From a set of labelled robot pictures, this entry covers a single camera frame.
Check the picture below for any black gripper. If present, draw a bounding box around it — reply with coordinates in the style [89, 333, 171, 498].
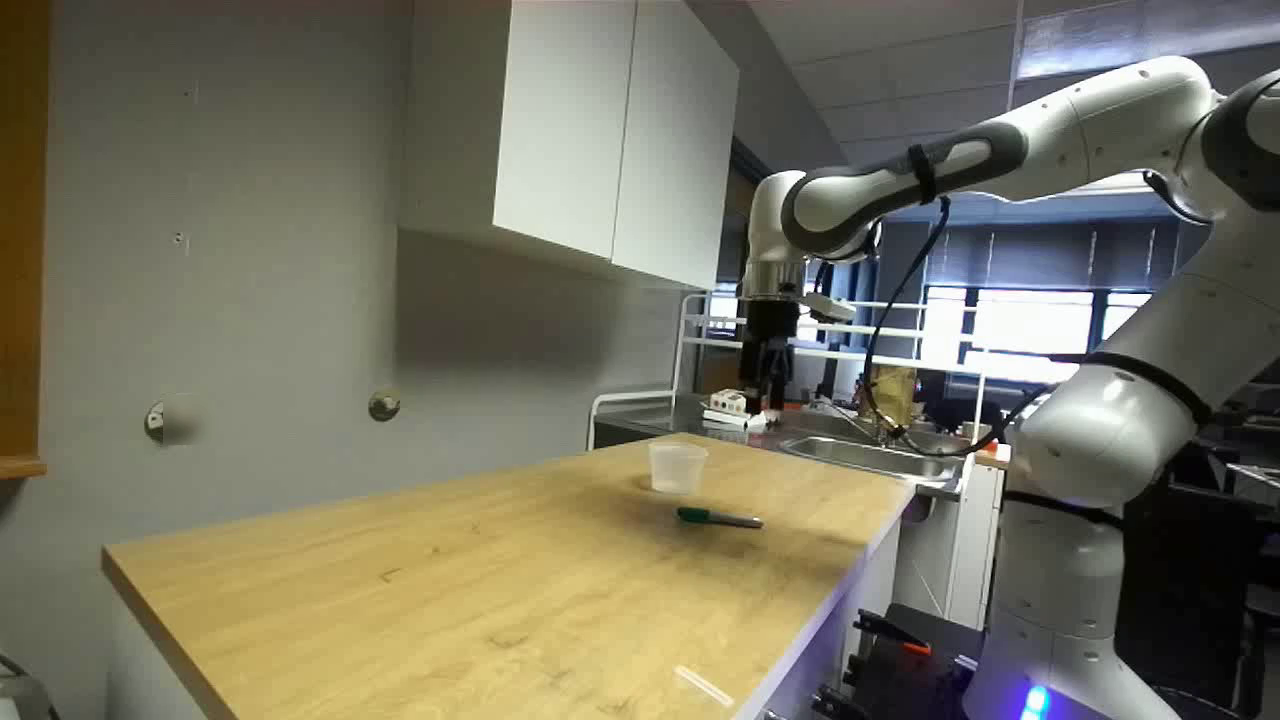
[738, 295, 804, 414]

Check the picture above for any translucent plastic cup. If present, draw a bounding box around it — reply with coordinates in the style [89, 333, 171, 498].
[645, 440, 713, 496]

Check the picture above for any metal sink counter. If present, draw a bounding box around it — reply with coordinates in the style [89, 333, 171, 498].
[704, 403, 975, 498]

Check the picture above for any black device with red part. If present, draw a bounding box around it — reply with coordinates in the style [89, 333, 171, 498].
[811, 609, 983, 720]

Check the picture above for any white tape strip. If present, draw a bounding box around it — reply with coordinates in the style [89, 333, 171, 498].
[673, 662, 738, 710]

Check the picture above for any brown wooden shelf unit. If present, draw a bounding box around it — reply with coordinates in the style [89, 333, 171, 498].
[0, 0, 56, 483]

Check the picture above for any white metal rack frame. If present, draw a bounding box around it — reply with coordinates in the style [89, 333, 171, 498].
[584, 287, 990, 454]

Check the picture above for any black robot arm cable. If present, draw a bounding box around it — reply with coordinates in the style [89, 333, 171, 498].
[853, 195, 1056, 460]

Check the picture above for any white wall cabinet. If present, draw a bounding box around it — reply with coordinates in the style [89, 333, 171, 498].
[394, 0, 743, 290]

